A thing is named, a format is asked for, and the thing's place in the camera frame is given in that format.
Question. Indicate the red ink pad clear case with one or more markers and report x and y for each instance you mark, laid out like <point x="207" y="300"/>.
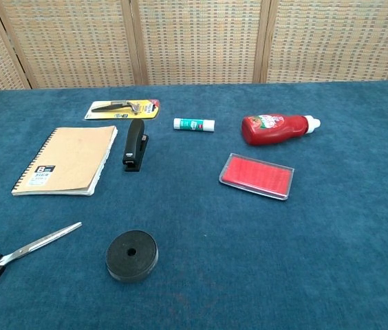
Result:
<point x="257" y="176"/>

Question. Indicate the red ketchup bottle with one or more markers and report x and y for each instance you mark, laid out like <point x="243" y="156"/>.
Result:
<point x="273" y="129"/>

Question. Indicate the woven rattan folding screen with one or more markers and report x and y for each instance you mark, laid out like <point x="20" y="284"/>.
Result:
<point x="197" y="38"/>

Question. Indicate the white green glue stick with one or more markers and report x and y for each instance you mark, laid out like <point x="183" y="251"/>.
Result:
<point x="194" y="124"/>

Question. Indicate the black tape roll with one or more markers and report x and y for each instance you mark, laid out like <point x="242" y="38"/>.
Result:
<point x="132" y="256"/>

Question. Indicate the blue table cloth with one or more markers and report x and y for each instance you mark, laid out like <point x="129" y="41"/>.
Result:
<point x="214" y="223"/>

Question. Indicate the brown spiral notebook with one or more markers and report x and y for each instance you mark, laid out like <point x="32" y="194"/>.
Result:
<point x="70" y="159"/>

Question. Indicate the packaged utility knife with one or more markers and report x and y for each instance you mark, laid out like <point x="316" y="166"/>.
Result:
<point x="125" y="109"/>

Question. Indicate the black stapler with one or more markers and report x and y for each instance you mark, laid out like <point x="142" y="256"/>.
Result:
<point x="134" y="144"/>

